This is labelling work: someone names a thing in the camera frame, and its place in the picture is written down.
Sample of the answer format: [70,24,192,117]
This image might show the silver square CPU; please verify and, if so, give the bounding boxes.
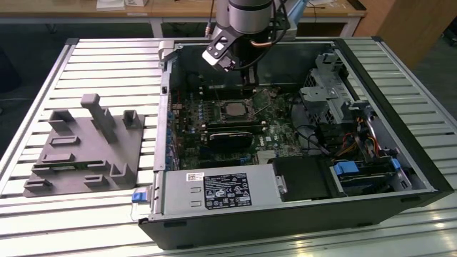
[222,102,248,118]

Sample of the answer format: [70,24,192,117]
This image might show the wrist camera with black bracket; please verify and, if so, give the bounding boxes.
[201,37,238,72]

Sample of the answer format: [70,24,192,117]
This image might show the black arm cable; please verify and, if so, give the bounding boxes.
[249,0,292,51]

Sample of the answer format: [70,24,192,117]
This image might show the grey plastic parts rack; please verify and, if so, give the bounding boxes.
[21,93,146,199]

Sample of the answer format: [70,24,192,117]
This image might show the black open PC case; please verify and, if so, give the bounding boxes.
[137,37,456,251]

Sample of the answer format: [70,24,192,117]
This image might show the green motherboard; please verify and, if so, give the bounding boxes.
[166,72,304,171]

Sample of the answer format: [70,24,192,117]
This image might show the wooden cabinet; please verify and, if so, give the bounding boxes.
[356,0,457,69]

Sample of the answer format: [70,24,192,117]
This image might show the wooden desk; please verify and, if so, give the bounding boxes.
[0,0,369,38]

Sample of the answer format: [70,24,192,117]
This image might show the thin wire locking lever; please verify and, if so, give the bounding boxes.
[253,102,270,116]

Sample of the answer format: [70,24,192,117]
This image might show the small silver chipset heatsink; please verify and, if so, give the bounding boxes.
[257,149,278,163]

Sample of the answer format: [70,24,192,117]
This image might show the hard disk in blue carrier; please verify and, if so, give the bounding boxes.
[330,157,402,195]

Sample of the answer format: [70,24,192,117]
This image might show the CPU socket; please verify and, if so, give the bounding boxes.
[216,99,254,121]

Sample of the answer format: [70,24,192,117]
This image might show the blue case latch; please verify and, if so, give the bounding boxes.
[130,188,148,205]

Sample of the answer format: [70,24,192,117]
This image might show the orange yellow power wires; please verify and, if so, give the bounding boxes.
[337,132,381,158]

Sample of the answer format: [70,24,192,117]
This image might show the grey power supply unit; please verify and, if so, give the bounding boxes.
[162,163,282,215]

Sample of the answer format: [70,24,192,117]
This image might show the black graphics card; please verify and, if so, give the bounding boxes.
[208,130,254,150]

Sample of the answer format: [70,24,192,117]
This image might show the metal socket cover frame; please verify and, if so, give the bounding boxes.
[249,87,280,116]

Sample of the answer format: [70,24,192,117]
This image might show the grey metal disk bay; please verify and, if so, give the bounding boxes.
[297,52,360,126]

